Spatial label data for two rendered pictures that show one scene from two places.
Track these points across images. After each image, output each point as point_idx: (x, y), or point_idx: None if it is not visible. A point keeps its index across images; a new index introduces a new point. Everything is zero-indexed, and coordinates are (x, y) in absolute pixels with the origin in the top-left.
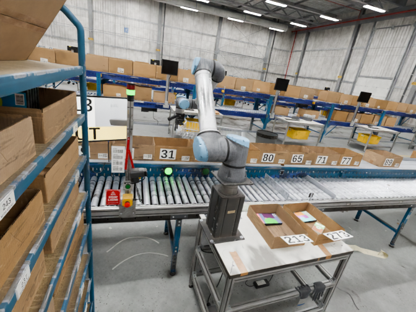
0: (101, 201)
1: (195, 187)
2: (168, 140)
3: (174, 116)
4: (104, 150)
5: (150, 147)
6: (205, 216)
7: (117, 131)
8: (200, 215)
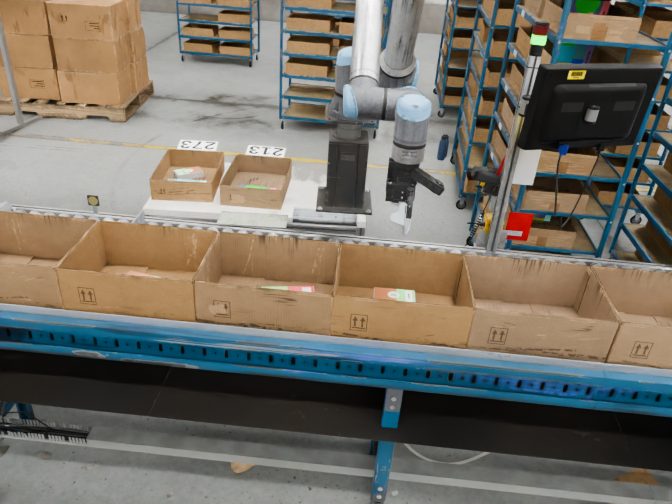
0: None
1: None
2: (411, 310)
3: (424, 171)
4: (602, 284)
5: (475, 261)
6: (357, 218)
7: None
8: (364, 220)
